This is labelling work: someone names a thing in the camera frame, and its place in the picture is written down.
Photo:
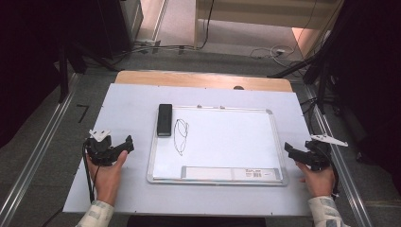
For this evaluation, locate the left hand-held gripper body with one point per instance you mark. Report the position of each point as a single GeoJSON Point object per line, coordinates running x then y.
{"type": "Point", "coordinates": [100, 150]}

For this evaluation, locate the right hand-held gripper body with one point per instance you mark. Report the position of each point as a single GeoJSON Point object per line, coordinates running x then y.
{"type": "Point", "coordinates": [319, 151]}

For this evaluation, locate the black whiteboard eraser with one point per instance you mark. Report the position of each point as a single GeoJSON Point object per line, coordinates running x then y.
{"type": "Point", "coordinates": [164, 119]}

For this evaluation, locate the silver-framed whiteboard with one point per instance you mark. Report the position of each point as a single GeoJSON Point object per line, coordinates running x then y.
{"type": "Point", "coordinates": [220, 142]}

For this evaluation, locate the person's left hand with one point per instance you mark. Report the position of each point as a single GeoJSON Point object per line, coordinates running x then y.
{"type": "Point", "coordinates": [106, 179]}

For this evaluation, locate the person's right hand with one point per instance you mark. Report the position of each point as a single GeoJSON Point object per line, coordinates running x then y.
{"type": "Point", "coordinates": [318, 183]}

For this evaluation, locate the large white base board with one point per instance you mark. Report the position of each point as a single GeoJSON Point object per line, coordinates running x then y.
{"type": "Point", "coordinates": [126, 104]}

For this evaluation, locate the black tripod stand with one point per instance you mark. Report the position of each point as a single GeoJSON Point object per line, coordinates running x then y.
{"type": "Point", "coordinates": [320, 72]}

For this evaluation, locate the dark curtain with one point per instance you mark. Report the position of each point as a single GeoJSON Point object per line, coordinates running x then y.
{"type": "Point", "coordinates": [25, 63]}
{"type": "Point", "coordinates": [375, 94]}

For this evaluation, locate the black stand leg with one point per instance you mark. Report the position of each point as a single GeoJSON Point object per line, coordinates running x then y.
{"type": "Point", "coordinates": [64, 78]}

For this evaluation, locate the wooden table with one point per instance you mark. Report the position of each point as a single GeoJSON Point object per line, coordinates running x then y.
{"type": "Point", "coordinates": [201, 80]}

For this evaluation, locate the grey power strip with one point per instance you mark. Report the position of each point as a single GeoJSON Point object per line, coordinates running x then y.
{"type": "Point", "coordinates": [147, 44]}

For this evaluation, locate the dark cabinet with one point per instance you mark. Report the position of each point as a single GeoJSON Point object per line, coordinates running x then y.
{"type": "Point", "coordinates": [113, 28]}

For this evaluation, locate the metal floor rail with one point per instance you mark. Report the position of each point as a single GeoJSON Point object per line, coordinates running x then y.
{"type": "Point", "coordinates": [38, 148]}
{"type": "Point", "coordinates": [343, 176]}

